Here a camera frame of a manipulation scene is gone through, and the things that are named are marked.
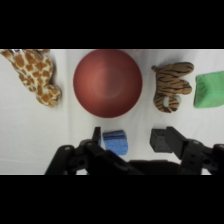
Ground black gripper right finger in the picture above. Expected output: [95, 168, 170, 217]
[149, 125, 224, 175]

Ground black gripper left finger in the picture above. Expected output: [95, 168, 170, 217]
[44, 126, 144, 175]

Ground green cloth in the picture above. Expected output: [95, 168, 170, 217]
[193, 70, 224, 109]

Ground pink plastic bowl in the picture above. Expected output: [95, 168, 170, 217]
[72, 49, 144, 119]

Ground blue sponge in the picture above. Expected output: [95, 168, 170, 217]
[100, 130, 130, 157]

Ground tiger plush toy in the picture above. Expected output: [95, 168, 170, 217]
[151, 61, 195, 114]

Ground giraffe plush toy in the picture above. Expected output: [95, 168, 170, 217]
[0, 49, 62, 108]

